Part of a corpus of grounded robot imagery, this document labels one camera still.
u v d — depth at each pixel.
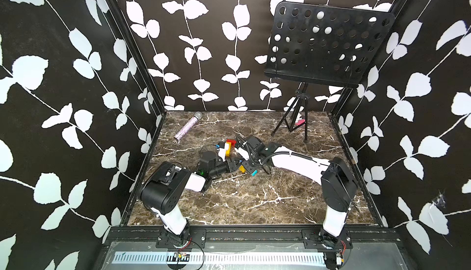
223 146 0.84
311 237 0.74
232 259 0.70
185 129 1.07
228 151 0.98
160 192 0.47
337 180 0.48
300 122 1.11
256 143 0.69
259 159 0.63
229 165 0.80
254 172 0.88
